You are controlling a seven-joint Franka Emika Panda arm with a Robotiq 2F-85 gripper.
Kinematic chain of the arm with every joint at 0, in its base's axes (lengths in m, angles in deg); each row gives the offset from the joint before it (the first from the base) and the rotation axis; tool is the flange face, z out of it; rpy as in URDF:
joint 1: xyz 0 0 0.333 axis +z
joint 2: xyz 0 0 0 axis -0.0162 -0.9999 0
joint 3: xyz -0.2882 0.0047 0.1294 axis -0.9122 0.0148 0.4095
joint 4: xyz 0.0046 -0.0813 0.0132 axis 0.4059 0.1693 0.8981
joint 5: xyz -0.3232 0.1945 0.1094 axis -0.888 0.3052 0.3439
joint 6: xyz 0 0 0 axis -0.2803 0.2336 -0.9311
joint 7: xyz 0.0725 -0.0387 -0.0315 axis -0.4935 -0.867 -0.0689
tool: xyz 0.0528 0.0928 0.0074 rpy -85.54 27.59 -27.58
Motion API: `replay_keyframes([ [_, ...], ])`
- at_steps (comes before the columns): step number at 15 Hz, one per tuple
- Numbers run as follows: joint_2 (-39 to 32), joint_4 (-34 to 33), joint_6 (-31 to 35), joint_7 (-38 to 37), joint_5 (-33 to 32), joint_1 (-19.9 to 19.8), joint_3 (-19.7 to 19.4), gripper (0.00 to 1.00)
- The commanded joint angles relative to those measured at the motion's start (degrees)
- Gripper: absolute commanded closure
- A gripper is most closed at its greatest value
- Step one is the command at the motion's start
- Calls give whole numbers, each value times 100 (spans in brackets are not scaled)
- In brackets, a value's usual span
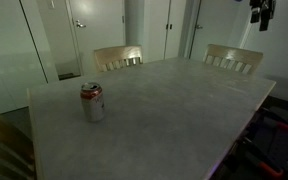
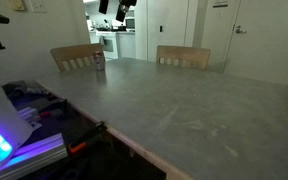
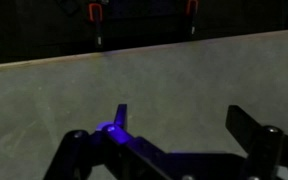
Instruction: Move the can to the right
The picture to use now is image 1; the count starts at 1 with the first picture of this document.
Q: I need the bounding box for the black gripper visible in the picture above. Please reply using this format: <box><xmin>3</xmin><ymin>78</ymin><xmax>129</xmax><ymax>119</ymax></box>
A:
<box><xmin>249</xmin><ymin>0</ymin><xmax>277</xmax><ymax>32</ymax></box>

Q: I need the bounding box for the red and silver soda can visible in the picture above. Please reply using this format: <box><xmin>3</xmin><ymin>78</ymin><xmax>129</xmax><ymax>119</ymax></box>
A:
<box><xmin>80</xmin><ymin>81</ymin><xmax>106</xmax><ymax>123</ymax></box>

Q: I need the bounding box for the white closet door leaf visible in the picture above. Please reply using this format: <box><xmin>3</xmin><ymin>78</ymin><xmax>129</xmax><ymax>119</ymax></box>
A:
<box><xmin>143</xmin><ymin>0</ymin><xmax>171</xmax><ymax>64</ymax></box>
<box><xmin>163</xmin><ymin>0</ymin><xmax>188</xmax><ymax>60</ymax></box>

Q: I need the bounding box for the white door with small handle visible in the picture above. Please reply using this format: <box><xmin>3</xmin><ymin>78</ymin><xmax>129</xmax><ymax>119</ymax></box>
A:
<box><xmin>188</xmin><ymin>0</ymin><xmax>255</xmax><ymax>63</ymax></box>

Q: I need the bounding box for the black clamp with red handle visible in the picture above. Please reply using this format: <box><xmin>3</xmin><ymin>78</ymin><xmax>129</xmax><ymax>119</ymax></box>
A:
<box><xmin>260</xmin><ymin>108</ymin><xmax>288</xmax><ymax>133</ymax></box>
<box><xmin>240</xmin><ymin>136</ymin><xmax>285</xmax><ymax>179</ymax></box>

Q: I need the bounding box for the silver lever door handle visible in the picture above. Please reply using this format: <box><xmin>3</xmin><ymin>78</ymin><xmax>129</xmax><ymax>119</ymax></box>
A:
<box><xmin>75</xmin><ymin>19</ymin><xmax>87</xmax><ymax>29</ymax></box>

